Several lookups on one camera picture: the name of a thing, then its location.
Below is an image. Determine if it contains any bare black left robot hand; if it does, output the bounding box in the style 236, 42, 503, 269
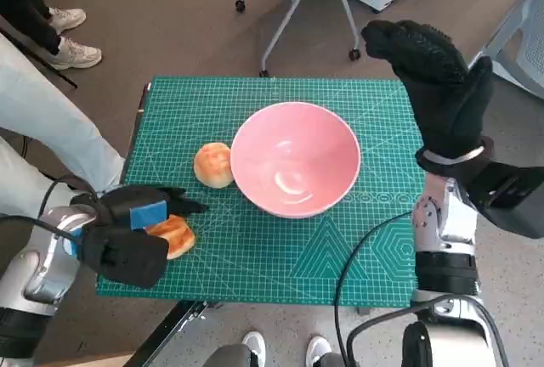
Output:
93, 186, 209, 233

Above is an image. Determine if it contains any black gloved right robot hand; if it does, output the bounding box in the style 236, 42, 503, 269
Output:
360, 20, 494, 160

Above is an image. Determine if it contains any long twisted toy bread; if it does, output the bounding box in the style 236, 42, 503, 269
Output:
146, 215, 196, 261

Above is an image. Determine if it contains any round toy bread bun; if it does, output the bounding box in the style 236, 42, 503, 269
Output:
193, 142, 235, 189

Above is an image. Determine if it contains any pink bowl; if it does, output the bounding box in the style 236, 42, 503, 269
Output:
230, 102, 362, 220

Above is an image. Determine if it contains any white mesh chair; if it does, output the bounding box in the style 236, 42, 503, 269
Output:
467, 0, 544, 100

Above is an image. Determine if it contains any green cutting mat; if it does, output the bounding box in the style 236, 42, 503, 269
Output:
95, 76, 428, 310

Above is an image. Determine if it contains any person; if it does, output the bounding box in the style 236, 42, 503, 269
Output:
0, 31, 128, 219
0, 0, 103, 71
203, 329, 354, 367

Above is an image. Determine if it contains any black stand leg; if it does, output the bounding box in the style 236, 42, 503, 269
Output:
0, 16, 80, 88

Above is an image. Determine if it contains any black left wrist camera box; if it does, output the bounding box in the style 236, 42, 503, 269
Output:
80, 225, 170, 290

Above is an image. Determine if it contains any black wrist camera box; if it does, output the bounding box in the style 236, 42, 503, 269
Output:
461, 158, 544, 240
80, 225, 170, 290

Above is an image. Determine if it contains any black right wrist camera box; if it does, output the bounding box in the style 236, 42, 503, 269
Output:
461, 158, 544, 240

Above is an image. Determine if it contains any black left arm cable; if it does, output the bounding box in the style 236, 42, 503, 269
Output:
0, 174, 105, 243

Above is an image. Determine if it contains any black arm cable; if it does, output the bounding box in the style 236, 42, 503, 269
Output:
0, 174, 105, 243
333, 212, 509, 367

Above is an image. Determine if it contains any black metal table rail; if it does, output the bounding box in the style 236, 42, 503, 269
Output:
127, 298, 226, 367

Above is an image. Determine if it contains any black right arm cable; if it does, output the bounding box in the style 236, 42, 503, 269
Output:
333, 212, 509, 367

